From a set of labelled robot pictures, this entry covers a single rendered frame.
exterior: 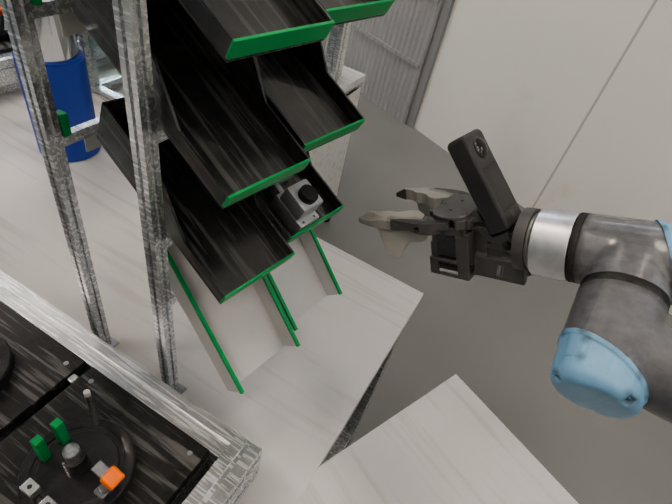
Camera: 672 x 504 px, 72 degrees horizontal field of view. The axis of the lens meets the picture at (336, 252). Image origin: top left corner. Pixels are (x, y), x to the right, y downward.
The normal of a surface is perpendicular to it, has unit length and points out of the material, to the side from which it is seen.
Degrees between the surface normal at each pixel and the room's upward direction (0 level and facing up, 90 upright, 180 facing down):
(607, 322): 33
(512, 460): 0
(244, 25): 25
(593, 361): 39
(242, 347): 45
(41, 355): 0
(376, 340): 0
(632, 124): 90
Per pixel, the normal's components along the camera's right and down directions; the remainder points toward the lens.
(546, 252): -0.65, 0.27
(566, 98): -0.79, 0.30
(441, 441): 0.18, -0.72
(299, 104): 0.48, -0.43
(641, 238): -0.41, -0.54
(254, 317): 0.66, -0.13
